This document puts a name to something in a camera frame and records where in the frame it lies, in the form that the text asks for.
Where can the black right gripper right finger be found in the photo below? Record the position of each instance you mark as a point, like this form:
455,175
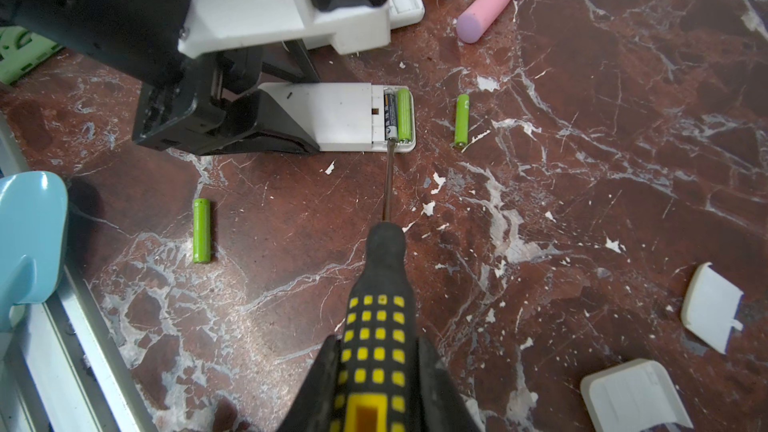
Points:
441,407

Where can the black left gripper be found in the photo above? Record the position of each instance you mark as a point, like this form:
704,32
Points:
193,115

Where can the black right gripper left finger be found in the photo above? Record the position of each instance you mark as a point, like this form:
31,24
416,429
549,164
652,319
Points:
312,407

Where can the black yellow screwdriver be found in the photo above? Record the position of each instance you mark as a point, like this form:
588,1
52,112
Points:
377,378

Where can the green aaa battery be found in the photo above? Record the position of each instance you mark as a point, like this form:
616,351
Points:
404,116
462,121
202,238

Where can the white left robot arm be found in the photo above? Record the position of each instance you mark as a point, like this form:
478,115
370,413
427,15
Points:
137,37

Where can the dark AAA battery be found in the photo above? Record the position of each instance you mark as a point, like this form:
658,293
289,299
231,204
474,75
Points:
390,115

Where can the green plastic slotted tool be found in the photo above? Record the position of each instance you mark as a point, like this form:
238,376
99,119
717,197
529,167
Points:
22,51

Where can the light blue plastic scoop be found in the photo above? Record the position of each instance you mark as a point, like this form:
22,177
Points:
34,215

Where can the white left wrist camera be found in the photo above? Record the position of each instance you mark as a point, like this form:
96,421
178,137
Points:
219,25

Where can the aluminium front rail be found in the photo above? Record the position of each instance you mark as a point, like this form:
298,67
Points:
62,370

